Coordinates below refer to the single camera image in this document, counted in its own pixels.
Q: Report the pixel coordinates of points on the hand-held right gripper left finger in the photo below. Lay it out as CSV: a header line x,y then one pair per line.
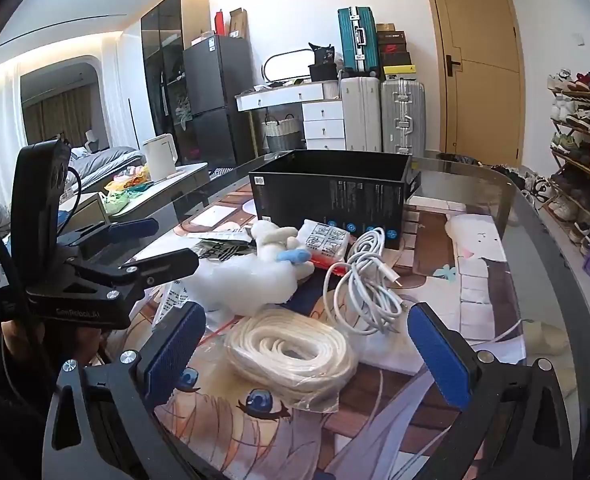
x,y
175,355

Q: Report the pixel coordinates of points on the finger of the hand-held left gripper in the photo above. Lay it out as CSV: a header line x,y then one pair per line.
x,y
167,262
132,229

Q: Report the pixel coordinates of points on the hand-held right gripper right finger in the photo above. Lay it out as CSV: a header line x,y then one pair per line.
x,y
440,360

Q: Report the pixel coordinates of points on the white bubble wrap bag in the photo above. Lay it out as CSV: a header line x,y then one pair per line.
x,y
245,280

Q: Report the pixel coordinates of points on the white plush toy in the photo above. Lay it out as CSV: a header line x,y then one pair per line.
x,y
272,237

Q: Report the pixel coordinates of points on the red-edged white tissue pack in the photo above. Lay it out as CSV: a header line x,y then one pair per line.
x,y
325,240

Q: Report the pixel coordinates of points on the black cardboard box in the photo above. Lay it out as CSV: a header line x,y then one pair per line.
x,y
325,195

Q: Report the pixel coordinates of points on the person's left hand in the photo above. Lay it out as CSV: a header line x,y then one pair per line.
x,y
12,337

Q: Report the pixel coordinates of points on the pile of colourful clothes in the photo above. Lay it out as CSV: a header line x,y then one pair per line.
x,y
120,200

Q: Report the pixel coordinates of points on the beige storage box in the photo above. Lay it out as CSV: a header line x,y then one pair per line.
x,y
87,212

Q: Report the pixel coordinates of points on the black and white plastic bag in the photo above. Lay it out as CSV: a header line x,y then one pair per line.
x,y
215,251

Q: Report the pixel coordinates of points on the grey bed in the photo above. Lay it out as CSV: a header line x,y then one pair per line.
x,y
105,160

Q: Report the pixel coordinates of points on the white electric kettle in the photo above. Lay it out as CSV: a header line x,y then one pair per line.
x,y
157,157

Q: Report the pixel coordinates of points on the white side table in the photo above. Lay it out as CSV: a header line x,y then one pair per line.
x,y
185,172

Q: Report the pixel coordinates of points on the brown curtain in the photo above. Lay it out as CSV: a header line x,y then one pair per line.
x,y
55,115

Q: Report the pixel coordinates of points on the cartoon printed table mat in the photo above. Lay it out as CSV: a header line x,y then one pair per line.
x,y
420,260

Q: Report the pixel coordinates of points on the beige slipper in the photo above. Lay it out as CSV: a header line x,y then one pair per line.
x,y
565,380
545,337

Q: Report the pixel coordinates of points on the black glass cabinet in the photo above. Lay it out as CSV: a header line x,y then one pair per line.
x,y
162,60

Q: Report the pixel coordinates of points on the woven basket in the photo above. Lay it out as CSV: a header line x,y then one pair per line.
x,y
282,135

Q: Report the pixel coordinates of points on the black refrigerator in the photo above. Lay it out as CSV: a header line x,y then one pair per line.
x,y
215,75

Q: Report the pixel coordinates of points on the loose shoes pile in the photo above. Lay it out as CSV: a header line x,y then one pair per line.
x,y
530,180

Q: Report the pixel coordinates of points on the white trash bin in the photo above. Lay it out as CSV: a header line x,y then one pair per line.
x,y
455,158

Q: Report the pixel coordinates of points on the white vanity desk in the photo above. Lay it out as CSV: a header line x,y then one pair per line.
x,y
320,120

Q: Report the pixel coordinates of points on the red box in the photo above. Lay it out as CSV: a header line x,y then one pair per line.
x,y
220,22

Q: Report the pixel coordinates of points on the oval mirror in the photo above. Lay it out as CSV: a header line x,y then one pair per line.
x,y
287,65

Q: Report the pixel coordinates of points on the brown cardboard box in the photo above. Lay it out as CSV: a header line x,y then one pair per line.
x,y
238,22

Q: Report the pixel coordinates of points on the metal shoe rack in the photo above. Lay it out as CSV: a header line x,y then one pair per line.
x,y
575,160

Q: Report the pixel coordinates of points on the white suitcase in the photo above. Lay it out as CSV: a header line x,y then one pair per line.
x,y
360,110

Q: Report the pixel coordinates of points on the wooden door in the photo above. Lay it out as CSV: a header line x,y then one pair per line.
x,y
475,110

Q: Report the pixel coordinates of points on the silver suitcase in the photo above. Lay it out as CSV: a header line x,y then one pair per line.
x,y
402,110

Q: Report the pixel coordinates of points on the teal suitcase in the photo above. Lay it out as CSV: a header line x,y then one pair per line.
x,y
347,40

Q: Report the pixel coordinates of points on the yellow and black shoe box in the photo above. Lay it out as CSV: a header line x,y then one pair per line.
x,y
400,71

